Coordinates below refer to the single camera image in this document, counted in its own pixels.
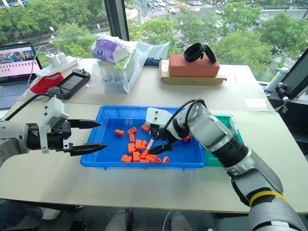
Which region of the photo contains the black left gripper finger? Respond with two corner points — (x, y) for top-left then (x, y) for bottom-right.
(67, 118), (102, 129)
(69, 142), (108, 157)

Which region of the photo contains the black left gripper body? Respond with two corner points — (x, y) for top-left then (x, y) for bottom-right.
(47, 119), (74, 153)

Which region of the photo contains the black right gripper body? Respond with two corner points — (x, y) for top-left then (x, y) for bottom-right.
(149, 124), (174, 152)

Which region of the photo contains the blue plastic bin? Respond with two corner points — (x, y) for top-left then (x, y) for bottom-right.
(79, 104), (208, 171)

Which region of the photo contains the green plastic bin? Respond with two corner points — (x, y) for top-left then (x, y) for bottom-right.
(204, 114), (246, 167)

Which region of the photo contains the black handheld game console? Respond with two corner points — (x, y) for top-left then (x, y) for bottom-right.
(47, 68), (91, 100)

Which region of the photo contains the red and white cloth shoe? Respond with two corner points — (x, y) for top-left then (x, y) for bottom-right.
(29, 71), (65, 95)

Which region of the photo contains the white power strip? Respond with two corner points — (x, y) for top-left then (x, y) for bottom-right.
(35, 55), (78, 78)

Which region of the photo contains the flat cardboard box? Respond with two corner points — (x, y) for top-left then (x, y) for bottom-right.
(158, 59), (228, 86)

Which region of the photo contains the purple tissue pack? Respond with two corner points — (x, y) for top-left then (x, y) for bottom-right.
(90, 38), (129, 64)

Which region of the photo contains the blue patterned packet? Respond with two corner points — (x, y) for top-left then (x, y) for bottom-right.
(143, 56), (169, 66)

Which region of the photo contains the clear plastic bag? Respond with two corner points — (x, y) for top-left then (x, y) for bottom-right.
(90, 33), (170, 94)

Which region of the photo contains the brick red box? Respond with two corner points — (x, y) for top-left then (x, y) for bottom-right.
(168, 53), (220, 78)

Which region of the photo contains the open laptop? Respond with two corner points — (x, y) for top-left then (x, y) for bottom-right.
(0, 42), (43, 109)

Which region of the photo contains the white paper label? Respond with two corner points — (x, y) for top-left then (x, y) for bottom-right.
(244, 98), (268, 108)

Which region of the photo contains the black monitor clamp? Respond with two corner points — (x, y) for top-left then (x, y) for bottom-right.
(275, 83), (290, 113)

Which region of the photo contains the white water bottle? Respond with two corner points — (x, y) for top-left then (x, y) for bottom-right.
(267, 67), (290, 92)

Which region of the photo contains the black monitor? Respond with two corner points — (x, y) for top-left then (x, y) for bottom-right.
(280, 47), (308, 99)

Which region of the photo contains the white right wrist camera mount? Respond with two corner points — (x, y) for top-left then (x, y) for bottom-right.
(145, 107), (191, 141)

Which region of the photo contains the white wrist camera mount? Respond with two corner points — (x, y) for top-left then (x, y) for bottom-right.
(145, 107), (191, 141)
(38, 97), (69, 154)

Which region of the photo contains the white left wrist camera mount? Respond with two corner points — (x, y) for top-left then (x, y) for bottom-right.
(38, 97), (69, 154)

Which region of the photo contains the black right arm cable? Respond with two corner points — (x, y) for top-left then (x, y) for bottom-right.
(160, 98), (208, 139)

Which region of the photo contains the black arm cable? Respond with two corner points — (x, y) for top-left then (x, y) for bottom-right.
(3, 94), (54, 121)
(160, 98), (208, 139)

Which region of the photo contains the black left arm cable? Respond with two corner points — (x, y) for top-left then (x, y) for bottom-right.
(3, 94), (54, 121)

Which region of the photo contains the white charger cable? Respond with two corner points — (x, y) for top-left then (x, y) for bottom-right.
(26, 45), (84, 87)

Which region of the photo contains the black strap ring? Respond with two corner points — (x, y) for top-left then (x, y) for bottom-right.
(183, 42), (217, 64)

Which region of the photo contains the dark window frame post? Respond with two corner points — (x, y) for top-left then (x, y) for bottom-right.
(103, 0), (131, 42)

